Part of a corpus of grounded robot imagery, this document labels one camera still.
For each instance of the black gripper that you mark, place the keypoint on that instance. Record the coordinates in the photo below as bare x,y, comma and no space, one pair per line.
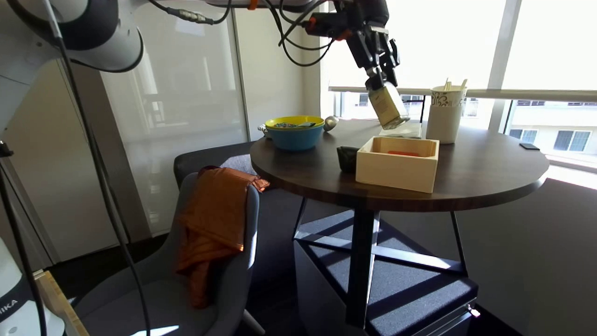
369,48

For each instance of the black table pedestal leg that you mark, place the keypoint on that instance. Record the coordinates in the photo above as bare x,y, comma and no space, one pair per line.
362,268

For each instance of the white window railing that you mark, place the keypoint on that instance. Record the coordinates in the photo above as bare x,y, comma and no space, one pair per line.
546,95

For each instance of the dark upholstered seat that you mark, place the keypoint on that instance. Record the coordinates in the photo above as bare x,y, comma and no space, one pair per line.
197,160

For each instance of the spice bottle with black cap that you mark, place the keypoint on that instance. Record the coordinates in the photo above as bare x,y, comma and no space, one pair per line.
386,106

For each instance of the yellow bowl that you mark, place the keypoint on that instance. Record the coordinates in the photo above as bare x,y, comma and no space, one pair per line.
291,123

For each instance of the grey shell chair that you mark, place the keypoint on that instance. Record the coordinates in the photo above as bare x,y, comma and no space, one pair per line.
141,292

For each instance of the blue bowl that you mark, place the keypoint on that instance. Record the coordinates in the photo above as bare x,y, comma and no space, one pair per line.
294,141

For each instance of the small flat black object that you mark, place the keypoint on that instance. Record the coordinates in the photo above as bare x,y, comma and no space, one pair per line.
528,147

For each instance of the small black cup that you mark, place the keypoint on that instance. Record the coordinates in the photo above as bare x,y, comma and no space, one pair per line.
347,160

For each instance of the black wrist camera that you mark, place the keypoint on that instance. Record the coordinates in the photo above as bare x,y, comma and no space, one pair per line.
326,24

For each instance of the white jug with utensils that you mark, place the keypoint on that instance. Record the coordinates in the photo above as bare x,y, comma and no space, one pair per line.
444,115

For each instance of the black balcony chair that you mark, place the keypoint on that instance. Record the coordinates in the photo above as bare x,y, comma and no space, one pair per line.
410,98

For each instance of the small orange item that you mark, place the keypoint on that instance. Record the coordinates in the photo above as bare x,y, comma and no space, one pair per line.
406,152

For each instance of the light wooden stick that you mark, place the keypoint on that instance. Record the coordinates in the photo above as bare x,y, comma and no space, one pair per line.
56,302

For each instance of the white cover with black band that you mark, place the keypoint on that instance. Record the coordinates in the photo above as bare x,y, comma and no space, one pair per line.
15,320

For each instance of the light wooden box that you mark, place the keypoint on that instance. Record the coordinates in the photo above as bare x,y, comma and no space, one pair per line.
397,171

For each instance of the orange jacket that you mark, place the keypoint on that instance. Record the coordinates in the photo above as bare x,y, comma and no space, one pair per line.
210,218

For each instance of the black tripod head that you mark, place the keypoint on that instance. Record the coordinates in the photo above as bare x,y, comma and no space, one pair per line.
3,151

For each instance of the small silver round pot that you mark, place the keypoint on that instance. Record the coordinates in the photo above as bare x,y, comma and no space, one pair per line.
330,124

